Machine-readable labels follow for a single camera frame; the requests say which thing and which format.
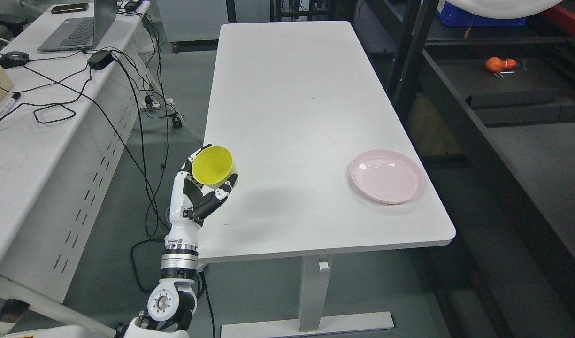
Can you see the black computer mouse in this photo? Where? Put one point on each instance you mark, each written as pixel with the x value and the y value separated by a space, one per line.
pixel 14 59

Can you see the grey laptop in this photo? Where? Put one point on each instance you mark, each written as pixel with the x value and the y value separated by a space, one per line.
pixel 82 33

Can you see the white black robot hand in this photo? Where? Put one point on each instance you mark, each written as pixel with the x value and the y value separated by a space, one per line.
pixel 191 202

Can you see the white perforated side desk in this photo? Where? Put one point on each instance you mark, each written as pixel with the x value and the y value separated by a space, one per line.
pixel 58 154

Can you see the black smartphone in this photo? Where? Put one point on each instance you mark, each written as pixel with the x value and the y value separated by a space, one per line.
pixel 69 8

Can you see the yellow plastic cup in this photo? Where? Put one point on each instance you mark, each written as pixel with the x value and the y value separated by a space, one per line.
pixel 213 166

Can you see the black power adapter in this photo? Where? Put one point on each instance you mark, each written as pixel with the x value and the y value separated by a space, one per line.
pixel 100 60

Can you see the dark grey metal shelf rack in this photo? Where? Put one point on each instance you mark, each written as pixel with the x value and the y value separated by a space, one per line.
pixel 511 191

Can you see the black charger brick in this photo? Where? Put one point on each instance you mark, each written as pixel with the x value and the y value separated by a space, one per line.
pixel 131 6

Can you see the black marker pen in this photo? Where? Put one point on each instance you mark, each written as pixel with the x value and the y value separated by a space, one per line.
pixel 9 103

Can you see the blue plastic crate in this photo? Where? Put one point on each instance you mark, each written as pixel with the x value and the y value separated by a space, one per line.
pixel 451 15

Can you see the white power strip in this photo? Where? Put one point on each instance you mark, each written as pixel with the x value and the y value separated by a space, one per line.
pixel 150 104

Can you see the orange toy on shelf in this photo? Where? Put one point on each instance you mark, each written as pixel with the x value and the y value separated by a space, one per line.
pixel 496 64

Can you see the pink plastic plate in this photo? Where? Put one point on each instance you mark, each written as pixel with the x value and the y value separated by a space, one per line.
pixel 386 176

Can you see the black office chair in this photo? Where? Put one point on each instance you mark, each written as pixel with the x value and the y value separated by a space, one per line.
pixel 14 23

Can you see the white standing desk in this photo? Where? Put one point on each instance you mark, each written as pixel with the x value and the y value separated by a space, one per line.
pixel 295 103

